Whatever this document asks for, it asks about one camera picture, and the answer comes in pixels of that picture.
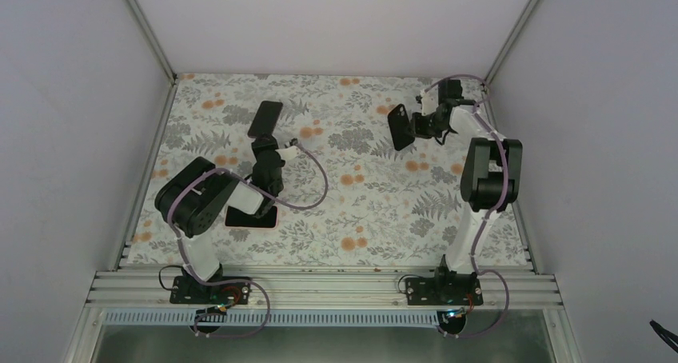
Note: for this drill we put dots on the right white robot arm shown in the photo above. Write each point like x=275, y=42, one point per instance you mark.
x=489, y=181

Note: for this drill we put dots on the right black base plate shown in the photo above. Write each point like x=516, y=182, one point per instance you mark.
x=444, y=287

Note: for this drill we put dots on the black phone case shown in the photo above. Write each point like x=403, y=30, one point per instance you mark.
x=399, y=128

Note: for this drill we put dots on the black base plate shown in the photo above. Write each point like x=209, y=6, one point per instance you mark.
x=444, y=287
x=186, y=290

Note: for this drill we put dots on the right aluminium frame post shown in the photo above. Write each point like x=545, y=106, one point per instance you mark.
x=514, y=34

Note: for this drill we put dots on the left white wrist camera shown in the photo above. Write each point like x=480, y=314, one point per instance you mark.
x=287, y=154

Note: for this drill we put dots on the floral patterned table mat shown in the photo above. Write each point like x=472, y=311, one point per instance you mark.
x=357, y=200

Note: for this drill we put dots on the phone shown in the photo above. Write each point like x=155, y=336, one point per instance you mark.
x=265, y=119
x=234, y=218

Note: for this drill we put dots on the left aluminium frame post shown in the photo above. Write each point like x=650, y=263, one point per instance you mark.
x=151, y=38

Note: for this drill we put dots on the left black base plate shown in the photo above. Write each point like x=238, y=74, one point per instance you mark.
x=186, y=290

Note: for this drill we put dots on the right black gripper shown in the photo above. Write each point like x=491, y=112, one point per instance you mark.
x=418, y=130

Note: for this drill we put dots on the aluminium frame post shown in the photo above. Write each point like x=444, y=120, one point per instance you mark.
x=151, y=38
x=514, y=34

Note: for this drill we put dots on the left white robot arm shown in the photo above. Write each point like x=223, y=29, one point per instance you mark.
x=191, y=202

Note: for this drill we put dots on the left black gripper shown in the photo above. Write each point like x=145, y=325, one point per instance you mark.
x=259, y=146

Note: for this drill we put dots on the slotted grey cable duct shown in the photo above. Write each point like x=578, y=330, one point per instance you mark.
x=277, y=318

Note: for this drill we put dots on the aluminium mounting rail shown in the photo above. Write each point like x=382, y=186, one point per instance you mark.
x=323, y=288

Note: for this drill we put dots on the black object at edge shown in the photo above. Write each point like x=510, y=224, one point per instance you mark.
x=667, y=337

